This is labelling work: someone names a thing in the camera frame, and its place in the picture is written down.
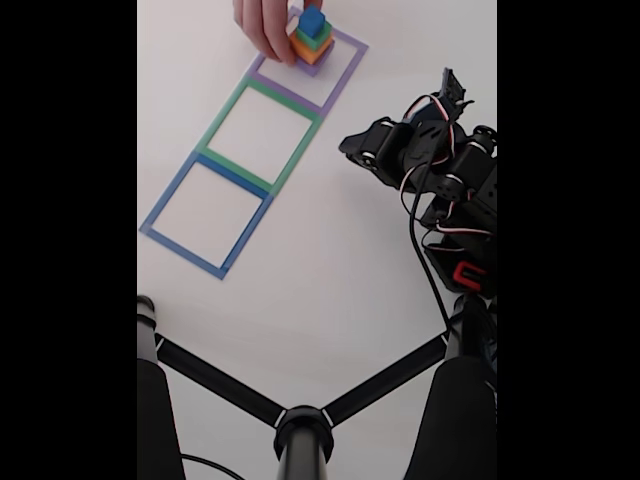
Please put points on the large purple cube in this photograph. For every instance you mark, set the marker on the large purple cube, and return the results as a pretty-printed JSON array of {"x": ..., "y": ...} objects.
[{"x": 312, "y": 69}]

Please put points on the orange cube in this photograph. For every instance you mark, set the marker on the orange cube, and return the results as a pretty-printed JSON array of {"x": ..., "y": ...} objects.
[{"x": 312, "y": 52}]

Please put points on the green cube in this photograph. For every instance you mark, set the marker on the green cube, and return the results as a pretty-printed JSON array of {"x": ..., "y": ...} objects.
[{"x": 322, "y": 37}]

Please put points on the small blue cube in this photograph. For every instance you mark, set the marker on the small blue cube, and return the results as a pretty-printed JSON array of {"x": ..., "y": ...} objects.
[{"x": 311, "y": 20}]

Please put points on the person's hand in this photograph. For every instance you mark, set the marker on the person's hand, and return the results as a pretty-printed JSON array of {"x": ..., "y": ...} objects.
[{"x": 265, "y": 25}]

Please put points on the purple tape square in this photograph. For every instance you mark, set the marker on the purple tape square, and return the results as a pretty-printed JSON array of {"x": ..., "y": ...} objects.
[{"x": 345, "y": 70}]

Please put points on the red table clamp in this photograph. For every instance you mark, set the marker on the red table clamp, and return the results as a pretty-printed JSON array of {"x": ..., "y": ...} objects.
[{"x": 467, "y": 275}]

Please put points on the green tape square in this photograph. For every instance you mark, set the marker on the green tape square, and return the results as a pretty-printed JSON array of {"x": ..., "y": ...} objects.
[{"x": 220, "y": 117}]

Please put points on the blue tape square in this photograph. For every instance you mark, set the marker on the blue tape square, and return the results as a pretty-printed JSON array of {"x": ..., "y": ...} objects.
[{"x": 167, "y": 197}]

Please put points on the black tripod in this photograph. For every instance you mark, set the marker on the black tripod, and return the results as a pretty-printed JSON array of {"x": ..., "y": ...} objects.
[{"x": 302, "y": 440}]

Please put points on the black gripper camera board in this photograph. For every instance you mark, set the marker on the black gripper camera board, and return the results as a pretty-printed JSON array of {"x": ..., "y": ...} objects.
[{"x": 452, "y": 92}]

